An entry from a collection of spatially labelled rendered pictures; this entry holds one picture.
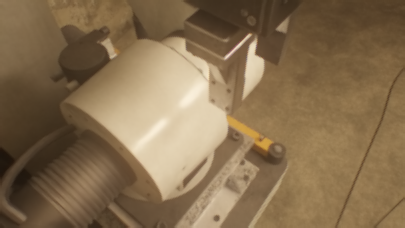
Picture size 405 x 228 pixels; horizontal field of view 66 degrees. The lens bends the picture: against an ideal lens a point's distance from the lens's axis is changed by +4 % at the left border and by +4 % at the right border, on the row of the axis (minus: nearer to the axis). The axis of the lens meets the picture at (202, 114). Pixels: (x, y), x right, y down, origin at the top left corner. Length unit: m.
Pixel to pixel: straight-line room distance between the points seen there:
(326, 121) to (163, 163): 1.62
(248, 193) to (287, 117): 0.80
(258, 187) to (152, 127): 0.90
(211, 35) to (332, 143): 1.72
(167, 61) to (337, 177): 1.45
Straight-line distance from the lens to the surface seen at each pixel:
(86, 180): 0.61
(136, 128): 0.55
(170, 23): 0.79
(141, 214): 1.02
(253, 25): 0.32
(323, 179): 1.86
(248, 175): 1.39
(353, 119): 2.17
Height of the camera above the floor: 1.58
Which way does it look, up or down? 53 degrees down
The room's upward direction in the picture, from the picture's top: 1 degrees counter-clockwise
